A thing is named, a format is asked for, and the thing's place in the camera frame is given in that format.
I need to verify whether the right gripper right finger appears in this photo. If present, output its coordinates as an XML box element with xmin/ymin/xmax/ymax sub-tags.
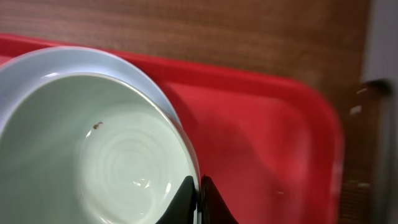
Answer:
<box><xmin>200</xmin><ymin>175</ymin><xmax>238</xmax><ymax>224</ymax></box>

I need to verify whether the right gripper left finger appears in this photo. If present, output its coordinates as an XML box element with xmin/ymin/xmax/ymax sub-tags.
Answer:
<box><xmin>156</xmin><ymin>176</ymin><xmax>197</xmax><ymax>224</ymax></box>

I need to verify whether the pale green bowl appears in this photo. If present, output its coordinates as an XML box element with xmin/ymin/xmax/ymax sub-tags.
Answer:
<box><xmin>1</xmin><ymin>73</ymin><xmax>199</xmax><ymax>223</ymax></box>

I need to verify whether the grey dishwasher rack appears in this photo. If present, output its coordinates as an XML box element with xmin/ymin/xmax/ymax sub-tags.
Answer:
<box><xmin>361</xmin><ymin>0</ymin><xmax>397</xmax><ymax>224</ymax></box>

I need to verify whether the red plastic tray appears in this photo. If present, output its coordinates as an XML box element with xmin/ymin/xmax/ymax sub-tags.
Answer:
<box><xmin>1</xmin><ymin>35</ymin><xmax>343</xmax><ymax>223</ymax></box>

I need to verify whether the light blue plate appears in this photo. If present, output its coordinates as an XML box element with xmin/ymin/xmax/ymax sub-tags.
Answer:
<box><xmin>1</xmin><ymin>47</ymin><xmax>180</xmax><ymax>127</ymax></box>

